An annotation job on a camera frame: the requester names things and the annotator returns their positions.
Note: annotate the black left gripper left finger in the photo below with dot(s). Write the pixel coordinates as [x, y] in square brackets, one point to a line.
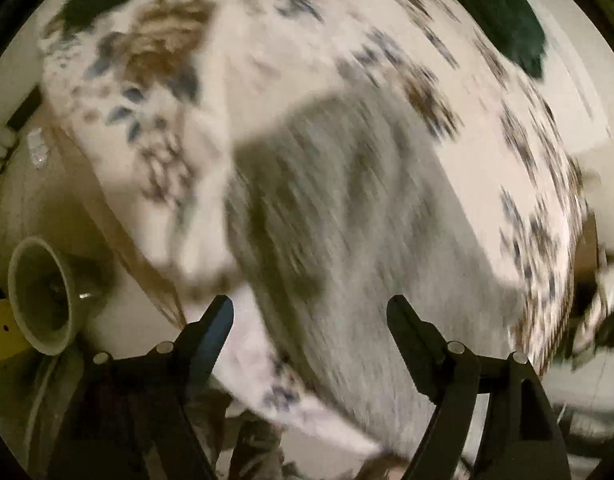
[122, 409]

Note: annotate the floral white brown bed sheet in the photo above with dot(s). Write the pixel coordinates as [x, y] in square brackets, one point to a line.
[153, 98]

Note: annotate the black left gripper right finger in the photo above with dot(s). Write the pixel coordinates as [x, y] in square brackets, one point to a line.
[520, 439]

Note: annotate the grey fluffy fleece pant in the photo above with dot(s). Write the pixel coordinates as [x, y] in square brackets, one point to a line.
[337, 209]

